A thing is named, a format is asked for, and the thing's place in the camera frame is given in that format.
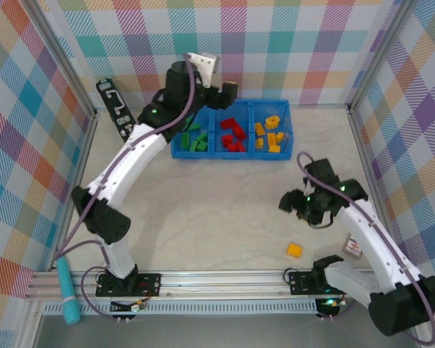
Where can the long red lego brick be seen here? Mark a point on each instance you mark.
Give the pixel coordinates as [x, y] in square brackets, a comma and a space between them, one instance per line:
[241, 133]
[226, 124]
[236, 122]
[233, 147]

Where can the long green lego brick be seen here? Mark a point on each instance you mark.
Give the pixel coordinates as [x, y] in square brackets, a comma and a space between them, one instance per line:
[194, 127]
[185, 140]
[203, 137]

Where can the small red lego brick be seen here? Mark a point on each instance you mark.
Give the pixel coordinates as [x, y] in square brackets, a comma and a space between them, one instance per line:
[227, 139]
[241, 146]

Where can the long yellow lego brick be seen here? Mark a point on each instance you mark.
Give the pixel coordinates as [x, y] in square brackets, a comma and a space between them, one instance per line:
[260, 129]
[280, 136]

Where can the round yellow lego piece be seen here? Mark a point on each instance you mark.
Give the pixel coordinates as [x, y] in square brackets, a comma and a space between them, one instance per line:
[268, 124]

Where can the small yellow lego brick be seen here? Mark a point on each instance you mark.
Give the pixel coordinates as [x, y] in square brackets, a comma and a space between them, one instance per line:
[272, 138]
[260, 143]
[294, 251]
[274, 148]

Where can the small green lego brick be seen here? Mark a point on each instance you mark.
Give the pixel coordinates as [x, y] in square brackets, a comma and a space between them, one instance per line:
[203, 146]
[194, 146]

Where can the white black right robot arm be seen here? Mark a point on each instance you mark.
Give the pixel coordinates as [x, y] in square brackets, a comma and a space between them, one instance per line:
[377, 246]

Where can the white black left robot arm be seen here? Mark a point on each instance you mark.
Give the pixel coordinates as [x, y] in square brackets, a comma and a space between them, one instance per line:
[130, 159]

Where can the small printed card box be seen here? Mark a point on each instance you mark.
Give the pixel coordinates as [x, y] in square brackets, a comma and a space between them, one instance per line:
[352, 249]

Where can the blue three-compartment bin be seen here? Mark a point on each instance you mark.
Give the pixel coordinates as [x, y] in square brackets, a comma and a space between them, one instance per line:
[217, 155]

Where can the teal marker pen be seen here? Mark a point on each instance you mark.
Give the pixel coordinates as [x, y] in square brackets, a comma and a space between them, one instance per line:
[67, 286]

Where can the aluminium side rail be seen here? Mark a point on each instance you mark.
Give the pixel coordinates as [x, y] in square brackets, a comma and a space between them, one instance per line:
[364, 152]
[83, 159]

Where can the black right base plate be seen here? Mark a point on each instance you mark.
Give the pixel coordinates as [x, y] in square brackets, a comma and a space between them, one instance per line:
[297, 284]

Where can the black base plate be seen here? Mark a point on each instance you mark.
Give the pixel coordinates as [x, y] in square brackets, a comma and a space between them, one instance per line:
[297, 284]
[150, 284]

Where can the aluminium mounting rail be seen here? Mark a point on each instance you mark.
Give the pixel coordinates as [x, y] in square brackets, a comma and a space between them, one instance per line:
[221, 282]

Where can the aluminium frame post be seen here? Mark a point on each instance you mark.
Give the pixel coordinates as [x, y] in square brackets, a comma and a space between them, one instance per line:
[63, 58]
[384, 50]

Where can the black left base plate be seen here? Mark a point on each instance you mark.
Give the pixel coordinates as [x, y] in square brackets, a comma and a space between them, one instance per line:
[150, 284]

